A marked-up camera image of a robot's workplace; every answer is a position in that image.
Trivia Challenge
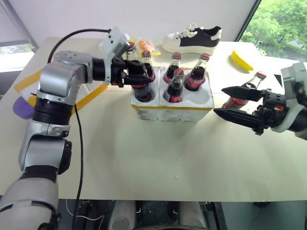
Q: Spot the white foam crate yellow tape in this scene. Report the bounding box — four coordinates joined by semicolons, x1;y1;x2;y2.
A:
130;66;215;123

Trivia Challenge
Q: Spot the grey window frame bar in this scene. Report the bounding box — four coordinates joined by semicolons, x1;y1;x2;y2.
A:
0;0;39;52

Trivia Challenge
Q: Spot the thin white wire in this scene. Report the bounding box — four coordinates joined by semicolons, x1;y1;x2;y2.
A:
65;198;105;222

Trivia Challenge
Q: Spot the clear bag with orange item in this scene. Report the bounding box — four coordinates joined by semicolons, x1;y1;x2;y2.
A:
130;37;162;57

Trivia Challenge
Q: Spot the glass cola bottle red cap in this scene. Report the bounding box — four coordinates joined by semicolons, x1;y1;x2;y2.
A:
163;69;186;104
222;71;267;110
131;50;156;103
163;52;183;84
183;53;211;92
125;42;139;63

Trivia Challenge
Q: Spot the dark window frame bar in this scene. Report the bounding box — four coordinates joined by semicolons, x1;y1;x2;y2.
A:
234;0;263;42

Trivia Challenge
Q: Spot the white rounded shape under table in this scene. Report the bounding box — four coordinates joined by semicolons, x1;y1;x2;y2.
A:
178;201;210;230
107;200;138;230

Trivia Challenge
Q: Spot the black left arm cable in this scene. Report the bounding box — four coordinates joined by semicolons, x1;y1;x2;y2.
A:
47;28;113;230

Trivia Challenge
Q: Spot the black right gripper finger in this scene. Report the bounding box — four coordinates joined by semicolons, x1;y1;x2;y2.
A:
213;108;262;132
221;86;264;102

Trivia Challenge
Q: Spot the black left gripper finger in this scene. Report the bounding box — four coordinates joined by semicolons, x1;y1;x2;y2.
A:
123;75;155;86
125;60;147;75

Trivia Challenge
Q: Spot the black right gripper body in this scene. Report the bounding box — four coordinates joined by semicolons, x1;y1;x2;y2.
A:
252;89;289;137

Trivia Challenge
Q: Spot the yellow curved plastic piece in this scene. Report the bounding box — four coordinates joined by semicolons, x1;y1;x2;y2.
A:
230;49;254;72

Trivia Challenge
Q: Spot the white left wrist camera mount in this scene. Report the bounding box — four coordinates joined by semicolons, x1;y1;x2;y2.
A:
99;26;130;86

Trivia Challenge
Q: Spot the purple rounded object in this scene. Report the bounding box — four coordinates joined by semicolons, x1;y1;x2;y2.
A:
13;96;35;121

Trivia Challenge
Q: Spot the white and black sneaker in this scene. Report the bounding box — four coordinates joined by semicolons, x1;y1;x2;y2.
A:
162;23;223;55

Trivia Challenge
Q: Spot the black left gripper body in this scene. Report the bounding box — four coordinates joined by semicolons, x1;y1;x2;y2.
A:
110;59;131;88

